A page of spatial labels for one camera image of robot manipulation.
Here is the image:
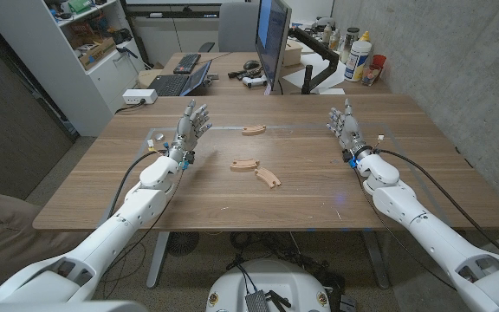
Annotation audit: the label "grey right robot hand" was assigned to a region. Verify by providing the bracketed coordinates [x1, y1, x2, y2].
[326, 98, 374, 163]

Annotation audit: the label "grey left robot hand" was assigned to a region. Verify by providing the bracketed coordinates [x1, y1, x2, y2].
[167, 99, 213, 166]

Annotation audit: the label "open dark laptop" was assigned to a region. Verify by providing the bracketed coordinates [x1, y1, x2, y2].
[147, 59, 213, 97]

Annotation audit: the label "white power strip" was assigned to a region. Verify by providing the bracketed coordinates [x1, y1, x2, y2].
[121, 88, 159, 106]

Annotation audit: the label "small glass jar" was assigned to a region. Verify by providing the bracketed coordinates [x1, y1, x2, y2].
[360, 63, 383, 87]

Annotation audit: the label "wooden office desk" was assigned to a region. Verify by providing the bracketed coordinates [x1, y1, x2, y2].
[139, 50, 392, 97]

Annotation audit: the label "black keyboard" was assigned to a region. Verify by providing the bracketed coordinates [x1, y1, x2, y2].
[172, 53, 202, 75]

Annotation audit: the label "white paper sheets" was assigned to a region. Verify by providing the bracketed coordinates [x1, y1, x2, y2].
[282, 52, 348, 91]

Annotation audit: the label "white wipes canister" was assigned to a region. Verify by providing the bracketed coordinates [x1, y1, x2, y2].
[343, 40, 373, 83]

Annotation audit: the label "black game controller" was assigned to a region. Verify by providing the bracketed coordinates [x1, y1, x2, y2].
[227, 67, 264, 81]

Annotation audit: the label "white game controller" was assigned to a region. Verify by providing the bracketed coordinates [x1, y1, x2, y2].
[242, 75, 269, 89]

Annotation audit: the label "dark lid tall jar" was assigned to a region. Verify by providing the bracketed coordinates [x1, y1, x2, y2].
[339, 27, 360, 64]

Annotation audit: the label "light wooden box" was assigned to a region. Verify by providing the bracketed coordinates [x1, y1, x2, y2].
[282, 39, 305, 68]

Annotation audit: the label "round black floor fan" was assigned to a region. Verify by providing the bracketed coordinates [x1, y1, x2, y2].
[165, 231, 201, 257]

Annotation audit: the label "grey office chair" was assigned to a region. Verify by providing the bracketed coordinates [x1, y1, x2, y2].
[198, 2, 260, 54]

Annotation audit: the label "large flat monitor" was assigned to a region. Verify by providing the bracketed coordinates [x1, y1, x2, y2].
[254, 0, 293, 93]

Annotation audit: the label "cardboard box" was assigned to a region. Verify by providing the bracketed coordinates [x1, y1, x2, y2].
[78, 37, 117, 70]

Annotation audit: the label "grey table leg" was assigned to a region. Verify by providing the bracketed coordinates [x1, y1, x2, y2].
[146, 231, 171, 289]
[361, 229, 392, 290]

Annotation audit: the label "white shelf unit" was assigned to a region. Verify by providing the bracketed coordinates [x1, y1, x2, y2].
[0, 0, 146, 138]

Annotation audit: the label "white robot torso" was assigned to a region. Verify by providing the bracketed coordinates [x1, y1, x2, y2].
[205, 258, 332, 312]

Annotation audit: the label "grey finned box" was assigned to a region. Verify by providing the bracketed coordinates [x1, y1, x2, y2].
[244, 290, 270, 312]

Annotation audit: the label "person leg beige trousers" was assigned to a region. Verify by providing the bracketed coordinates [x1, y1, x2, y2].
[0, 192, 87, 296]

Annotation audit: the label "curved wooden toy rail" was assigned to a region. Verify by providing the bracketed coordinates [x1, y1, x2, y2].
[254, 166, 282, 190]
[241, 124, 268, 137]
[230, 159, 261, 173]

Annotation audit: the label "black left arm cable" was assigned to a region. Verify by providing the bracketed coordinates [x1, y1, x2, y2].
[107, 149, 168, 220]

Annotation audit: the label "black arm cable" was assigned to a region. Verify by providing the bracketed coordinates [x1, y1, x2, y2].
[107, 149, 168, 220]
[373, 147, 499, 260]

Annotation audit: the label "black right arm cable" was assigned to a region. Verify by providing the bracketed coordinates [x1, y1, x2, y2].
[373, 147, 499, 260]

